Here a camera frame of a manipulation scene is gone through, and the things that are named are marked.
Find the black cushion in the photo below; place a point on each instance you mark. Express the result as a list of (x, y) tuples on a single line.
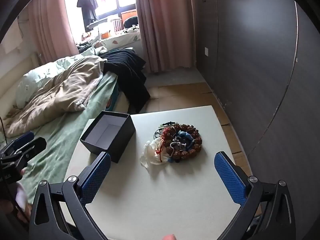
[(131, 21)]

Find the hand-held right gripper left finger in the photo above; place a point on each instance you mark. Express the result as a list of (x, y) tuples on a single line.
[(96, 177)]

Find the light green printed duvet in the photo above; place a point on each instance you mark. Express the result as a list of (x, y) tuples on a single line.
[(32, 80)]

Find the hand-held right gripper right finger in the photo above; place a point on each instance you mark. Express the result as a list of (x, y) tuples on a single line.
[(228, 177)]

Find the printed window seat cushion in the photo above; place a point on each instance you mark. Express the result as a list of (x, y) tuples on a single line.
[(122, 38)]

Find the pink curtain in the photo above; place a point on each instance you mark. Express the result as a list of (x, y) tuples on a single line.
[(50, 22), (162, 25)]

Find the cardboard sheet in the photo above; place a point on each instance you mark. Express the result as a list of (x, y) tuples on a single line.
[(10, 45)]

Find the white plastic bag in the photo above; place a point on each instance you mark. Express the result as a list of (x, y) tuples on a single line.
[(152, 155)]

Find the orange container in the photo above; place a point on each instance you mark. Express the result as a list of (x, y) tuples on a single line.
[(107, 34)]

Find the black clothing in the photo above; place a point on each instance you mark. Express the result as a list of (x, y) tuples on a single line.
[(127, 70)]

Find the silver jewelry piece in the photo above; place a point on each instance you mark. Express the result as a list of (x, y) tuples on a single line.
[(175, 145)]

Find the hanging dark garment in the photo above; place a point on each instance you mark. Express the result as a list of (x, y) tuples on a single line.
[(87, 5)]

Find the green bed sheet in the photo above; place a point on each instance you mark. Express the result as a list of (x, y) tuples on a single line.
[(67, 135)]

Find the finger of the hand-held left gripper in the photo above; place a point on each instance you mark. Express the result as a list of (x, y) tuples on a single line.
[(35, 146), (21, 140)]

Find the white wall socket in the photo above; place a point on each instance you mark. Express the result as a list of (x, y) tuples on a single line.
[(206, 51)]

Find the dark wardrobe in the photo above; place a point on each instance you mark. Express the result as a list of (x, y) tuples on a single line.
[(250, 55)]

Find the beige quilt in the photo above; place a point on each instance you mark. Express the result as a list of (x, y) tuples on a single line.
[(62, 92)]

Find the black cardboard box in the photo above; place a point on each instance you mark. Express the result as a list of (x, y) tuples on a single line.
[(123, 137)]

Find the blue jewelry piece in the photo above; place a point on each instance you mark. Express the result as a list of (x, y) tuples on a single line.
[(186, 135)]

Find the teal printed box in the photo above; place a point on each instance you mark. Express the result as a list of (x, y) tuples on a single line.
[(113, 100)]

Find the person's right hand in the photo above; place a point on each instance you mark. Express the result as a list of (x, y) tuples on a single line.
[(170, 237)]

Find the person's left hand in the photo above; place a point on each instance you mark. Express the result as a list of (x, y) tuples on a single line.
[(22, 197)]

